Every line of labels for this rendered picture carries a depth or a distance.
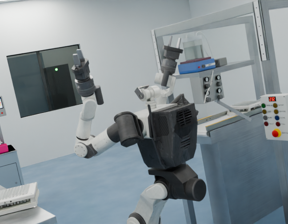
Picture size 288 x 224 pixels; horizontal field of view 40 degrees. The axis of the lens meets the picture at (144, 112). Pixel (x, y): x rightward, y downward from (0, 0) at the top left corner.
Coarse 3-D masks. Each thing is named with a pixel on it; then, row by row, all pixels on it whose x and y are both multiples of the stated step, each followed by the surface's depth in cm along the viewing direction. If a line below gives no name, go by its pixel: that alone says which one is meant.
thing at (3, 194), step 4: (12, 188) 225; (16, 188) 226; (20, 188) 222; (24, 188) 221; (4, 192) 220; (8, 192) 218; (12, 192) 217; (16, 192) 215; (20, 192) 214; (0, 196) 214; (4, 196) 215
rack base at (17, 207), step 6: (36, 192) 228; (36, 198) 217; (18, 204) 212; (24, 204) 210; (30, 204) 210; (36, 204) 211; (0, 210) 208; (6, 210) 208; (12, 210) 209; (18, 210) 209
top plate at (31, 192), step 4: (32, 184) 229; (36, 184) 230; (32, 188) 221; (36, 188) 226; (24, 192) 216; (28, 192) 214; (32, 192) 213; (16, 196) 211; (20, 196) 210; (24, 196) 209; (28, 196) 210; (32, 196) 210; (0, 200) 210; (4, 200) 208; (8, 200) 208; (12, 200) 208; (16, 200) 209; (20, 200) 209; (0, 204) 207; (4, 204) 208
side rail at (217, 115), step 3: (225, 111) 345; (216, 114) 338; (219, 114) 340; (222, 114) 342; (225, 114) 345; (207, 117) 332; (210, 117) 334; (213, 117) 336; (216, 117) 338; (198, 120) 326; (201, 120) 328; (204, 120) 330; (207, 120) 332; (198, 123) 326
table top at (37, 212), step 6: (0, 186) 269; (24, 210) 209; (30, 210) 207; (36, 210) 205; (42, 210) 204; (0, 216) 207; (6, 216) 205; (12, 216) 203; (18, 216) 201; (24, 216) 200; (30, 216) 198; (36, 216) 196; (42, 216) 195; (48, 216) 193; (54, 216) 192; (0, 222) 198; (6, 222) 196; (12, 222) 195; (18, 222) 193; (24, 222) 191; (30, 222) 190; (36, 222) 188; (42, 222) 188; (48, 222) 190; (54, 222) 192
